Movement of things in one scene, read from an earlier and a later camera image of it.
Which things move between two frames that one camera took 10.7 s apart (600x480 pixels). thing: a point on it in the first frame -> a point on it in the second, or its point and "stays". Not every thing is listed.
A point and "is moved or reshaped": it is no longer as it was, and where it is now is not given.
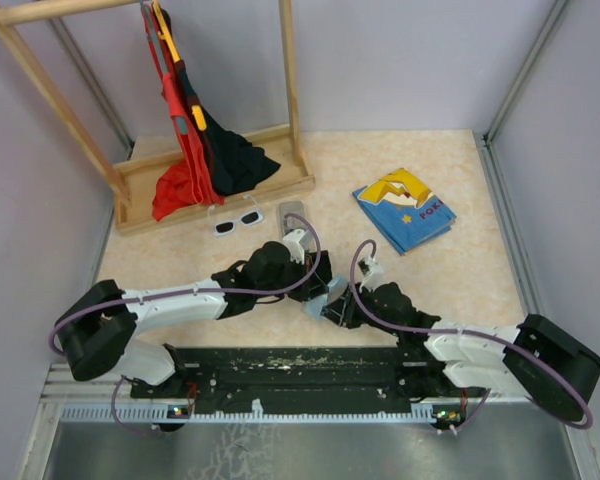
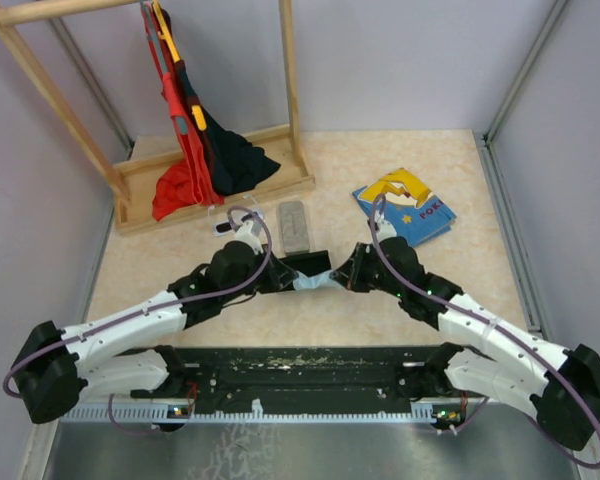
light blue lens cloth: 336,290 is moved or reshaped
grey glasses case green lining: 289,223 stays
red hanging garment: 188,180 stays
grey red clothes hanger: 180,122 stays
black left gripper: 312,290 -> 279,275
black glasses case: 323,269 stays
